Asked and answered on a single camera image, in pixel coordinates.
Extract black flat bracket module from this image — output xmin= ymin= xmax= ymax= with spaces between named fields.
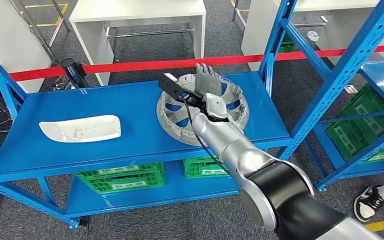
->
xmin=157 ymin=72 xmax=206 ymax=112

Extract white cabinet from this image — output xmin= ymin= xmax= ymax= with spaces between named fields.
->
xmin=0 ymin=0 xmax=53 ymax=94

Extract person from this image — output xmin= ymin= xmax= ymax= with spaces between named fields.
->
xmin=353 ymin=172 xmax=384 ymax=229

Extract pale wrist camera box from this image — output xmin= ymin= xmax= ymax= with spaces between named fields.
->
xmin=202 ymin=93 xmax=229 ymax=121

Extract white table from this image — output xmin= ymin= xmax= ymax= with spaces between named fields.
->
xmin=69 ymin=0 xmax=207 ymax=87
xmin=240 ymin=0 xmax=329 ymax=72
xmin=316 ymin=0 xmax=384 ymax=66

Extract speckled white curved plastic part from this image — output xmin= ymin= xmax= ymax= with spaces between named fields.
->
xmin=38 ymin=114 xmax=122 ymax=144

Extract chrome tube frame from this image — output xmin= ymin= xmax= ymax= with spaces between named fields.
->
xmin=231 ymin=0 xmax=248 ymax=28
xmin=9 ymin=0 xmax=71 ymax=62

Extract red barrier tape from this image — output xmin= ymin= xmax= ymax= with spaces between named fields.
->
xmin=0 ymin=43 xmax=384 ymax=88

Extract wide blue metal shelf rack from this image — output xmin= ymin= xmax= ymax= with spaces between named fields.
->
xmin=0 ymin=0 xmax=384 ymax=230

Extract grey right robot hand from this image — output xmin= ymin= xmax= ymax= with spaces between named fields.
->
xmin=195 ymin=62 xmax=223 ymax=99

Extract black barrier post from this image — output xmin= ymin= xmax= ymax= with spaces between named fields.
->
xmin=61 ymin=57 xmax=90 ymax=90

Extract thin floor cables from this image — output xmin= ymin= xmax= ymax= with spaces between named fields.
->
xmin=52 ymin=75 xmax=77 ymax=92

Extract round silver metal part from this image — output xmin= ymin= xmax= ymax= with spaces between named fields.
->
xmin=156 ymin=73 xmax=250 ymax=147

